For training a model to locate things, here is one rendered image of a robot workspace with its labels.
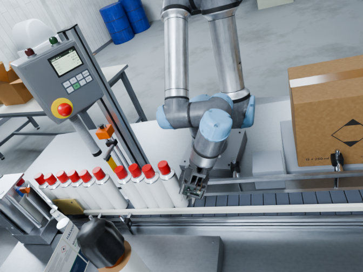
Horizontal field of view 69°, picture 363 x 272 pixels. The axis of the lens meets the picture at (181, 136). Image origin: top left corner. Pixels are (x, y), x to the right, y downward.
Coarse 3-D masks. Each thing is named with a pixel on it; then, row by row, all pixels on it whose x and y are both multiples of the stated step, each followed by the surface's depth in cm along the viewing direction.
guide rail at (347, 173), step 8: (248, 176) 83; (256, 176) 82; (264, 176) 81; (272, 176) 80; (280, 176) 79; (288, 176) 78; (296, 176) 78; (304, 176) 77; (312, 176) 76; (320, 176) 76; (328, 176) 75; (336, 176) 75; (344, 176) 74; (208, 184) 87
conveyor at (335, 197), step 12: (300, 192) 83; (312, 192) 81; (324, 192) 80; (336, 192) 79; (348, 192) 78; (360, 192) 77; (204, 204) 90; (216, 204) 89; (228, 204) 87; (240, 204) 86; (252, 204) 85; (264, 204) 83; (276, 204) 83; (288, 204) 81; (300, 204) 79; (312, 204) 78; (72, 216) 105; (84, 216) 103; (96, 216) 101; (108, 216) 100; (132, 216) 96; (144, 216) 94; (156, 216) 93; (168, 216) 91; (180, 216) 90; (192, 216) 88; (204, 216) 87
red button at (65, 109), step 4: (60, 104) 74; (64, 104) 74; (68, 104) 75; (60, 108) 73; (64, 108) 74; (68, 108) 74; (60, 112) 74; (64, 112) 74; (68, 112) 75; (64, 116) 75
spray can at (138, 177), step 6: (132, 168) 84; (138, 168) 85; (132, 174) 85; (138, 174) 85; (132, 180) 86; (138, 180) 85; (138, 186) 86; (144, 186) 87; (144, 192) 88; (150, 192) 89; (144, 198) 90; (150, 198) 90; (150, 204) 92; (156, 204) 93
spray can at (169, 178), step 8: (160, 168) 81; (168, 168) 81; (160, 176) 83; (168, 176) 82; (176, 176) 84; (168, 184) 83; (176, 184) 84; (168, 192) 86; (176, 192) 86; (176, 200) 88; (184, 200) 89
